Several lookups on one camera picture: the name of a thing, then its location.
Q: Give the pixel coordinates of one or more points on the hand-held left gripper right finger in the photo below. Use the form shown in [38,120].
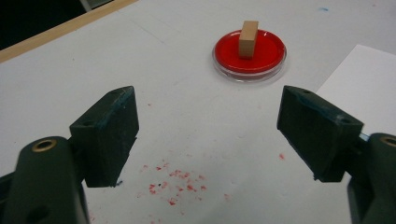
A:
[317,137]

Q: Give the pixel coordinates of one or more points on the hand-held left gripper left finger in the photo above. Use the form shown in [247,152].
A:
[107,137]

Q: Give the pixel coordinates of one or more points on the round red ink pad dish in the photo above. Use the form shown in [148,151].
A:
[267,59]

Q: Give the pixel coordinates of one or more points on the wooden stamp block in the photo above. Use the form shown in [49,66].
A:
[248,39]

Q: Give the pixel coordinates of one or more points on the white paper sheet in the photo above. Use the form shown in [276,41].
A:
[364,93]

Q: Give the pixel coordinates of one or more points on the white board table cover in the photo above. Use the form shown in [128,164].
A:
[193,102]

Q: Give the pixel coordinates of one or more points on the wooden table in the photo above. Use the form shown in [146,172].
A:
[62,29]

